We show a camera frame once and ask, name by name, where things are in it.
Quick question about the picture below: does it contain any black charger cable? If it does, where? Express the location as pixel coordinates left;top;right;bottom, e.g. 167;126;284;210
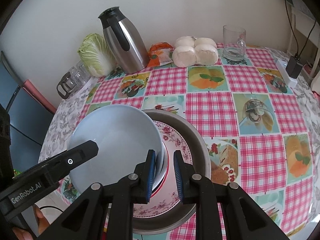
284;0;317;59

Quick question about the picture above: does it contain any person's left hand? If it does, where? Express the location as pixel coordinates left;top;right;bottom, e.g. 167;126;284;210
12;204;50;240

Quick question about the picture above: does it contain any round floral rim plate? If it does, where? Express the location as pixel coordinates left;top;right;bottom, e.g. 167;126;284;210
132;120;193;218

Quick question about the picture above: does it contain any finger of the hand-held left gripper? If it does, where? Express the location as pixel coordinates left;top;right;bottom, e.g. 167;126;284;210
37;140;99;183

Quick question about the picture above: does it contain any black charger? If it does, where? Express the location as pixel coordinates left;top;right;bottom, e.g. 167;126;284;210
286;55;304;78

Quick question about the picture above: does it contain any light blue bowl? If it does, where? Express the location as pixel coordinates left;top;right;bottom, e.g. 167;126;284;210
68;105;165;195

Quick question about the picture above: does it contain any dark blue board pink edge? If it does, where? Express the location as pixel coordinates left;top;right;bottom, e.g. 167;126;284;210
0;51;58;155

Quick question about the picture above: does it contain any stainless steel thermos jug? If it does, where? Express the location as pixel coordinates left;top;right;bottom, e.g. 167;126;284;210
98;7;150;75

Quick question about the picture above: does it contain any napa cabbage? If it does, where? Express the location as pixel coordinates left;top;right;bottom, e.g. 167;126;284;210
77;33;117;77

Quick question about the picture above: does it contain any orange snack packet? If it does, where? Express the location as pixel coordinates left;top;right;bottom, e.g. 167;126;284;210
147;42;174;67

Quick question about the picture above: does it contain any clear glass tumbler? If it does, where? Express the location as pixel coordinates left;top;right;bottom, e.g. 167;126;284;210
67;60;92;85

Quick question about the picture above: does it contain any clear glass mug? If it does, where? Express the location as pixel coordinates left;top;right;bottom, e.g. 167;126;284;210
222;25;247;61

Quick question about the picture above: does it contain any glass teapot black handle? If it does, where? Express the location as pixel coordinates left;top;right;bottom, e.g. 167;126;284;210
57;71;80;100

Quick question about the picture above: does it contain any stainless steel plate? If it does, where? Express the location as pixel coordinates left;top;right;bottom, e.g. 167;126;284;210
131;109;212;232

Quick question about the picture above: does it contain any bag of white steamed buns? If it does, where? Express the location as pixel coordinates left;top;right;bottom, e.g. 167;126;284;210
172;36;218;68

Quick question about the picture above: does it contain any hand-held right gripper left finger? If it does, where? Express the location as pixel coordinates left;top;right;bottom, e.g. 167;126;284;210
37;149;157;240

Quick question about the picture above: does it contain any strawberry print bowl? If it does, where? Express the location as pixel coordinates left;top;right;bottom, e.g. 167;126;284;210
150;152;171;195

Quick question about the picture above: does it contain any grey floral tablecloth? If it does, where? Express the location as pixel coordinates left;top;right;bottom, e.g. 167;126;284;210
37;47;320;230

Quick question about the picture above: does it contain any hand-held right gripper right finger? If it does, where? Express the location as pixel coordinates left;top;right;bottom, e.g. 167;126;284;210
173;150;288;240

